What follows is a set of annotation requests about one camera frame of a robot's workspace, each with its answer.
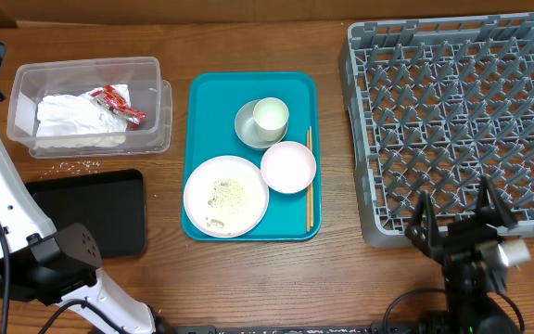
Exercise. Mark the large white dirty plate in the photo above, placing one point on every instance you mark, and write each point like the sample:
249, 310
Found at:
225, 197

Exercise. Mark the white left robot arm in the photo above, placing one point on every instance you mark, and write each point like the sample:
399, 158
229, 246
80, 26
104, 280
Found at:
61, 267

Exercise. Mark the grey small saucer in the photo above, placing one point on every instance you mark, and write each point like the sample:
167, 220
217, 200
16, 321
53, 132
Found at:
246, 128

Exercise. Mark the clear plastic waste bin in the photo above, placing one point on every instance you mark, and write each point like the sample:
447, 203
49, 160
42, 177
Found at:
148, 91

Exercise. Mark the scattered rice grains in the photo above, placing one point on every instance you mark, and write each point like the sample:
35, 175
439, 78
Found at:
72, 168

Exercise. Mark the pale green cup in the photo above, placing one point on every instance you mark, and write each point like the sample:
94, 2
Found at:
271, 117

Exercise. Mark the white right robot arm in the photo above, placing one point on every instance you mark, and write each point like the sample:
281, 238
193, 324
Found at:
467, 312

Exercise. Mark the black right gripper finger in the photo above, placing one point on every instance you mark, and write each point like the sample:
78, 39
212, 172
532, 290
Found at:
423, 229
490, 208

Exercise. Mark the teal plastic serving tray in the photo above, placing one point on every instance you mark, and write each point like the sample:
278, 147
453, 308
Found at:
214, 100

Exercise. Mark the red snack wrapper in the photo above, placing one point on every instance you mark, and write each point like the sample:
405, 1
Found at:
111, 100

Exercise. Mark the pink plastic bowl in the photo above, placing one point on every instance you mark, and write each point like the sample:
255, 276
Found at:
288, 167

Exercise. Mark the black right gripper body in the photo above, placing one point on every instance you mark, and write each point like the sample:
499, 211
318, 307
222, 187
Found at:
460, 273

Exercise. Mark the wooden chopstick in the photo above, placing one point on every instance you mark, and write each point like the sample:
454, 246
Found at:
307, 205
310, 188

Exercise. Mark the black plastic tray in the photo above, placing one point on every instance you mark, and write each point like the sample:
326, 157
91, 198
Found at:
111, 205

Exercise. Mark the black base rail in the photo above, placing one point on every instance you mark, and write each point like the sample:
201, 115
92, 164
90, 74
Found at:
374, 328

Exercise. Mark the wooden chopstick left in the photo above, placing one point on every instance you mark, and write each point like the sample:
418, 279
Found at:
307, 205

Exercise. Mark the grey dishwasher rack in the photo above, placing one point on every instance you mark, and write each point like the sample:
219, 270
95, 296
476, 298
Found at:
434, 105

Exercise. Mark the white napkin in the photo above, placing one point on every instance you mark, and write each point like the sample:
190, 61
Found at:
108, 122
67, 121

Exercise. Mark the wooden chopstick right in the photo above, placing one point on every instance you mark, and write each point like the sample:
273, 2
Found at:
310, 188

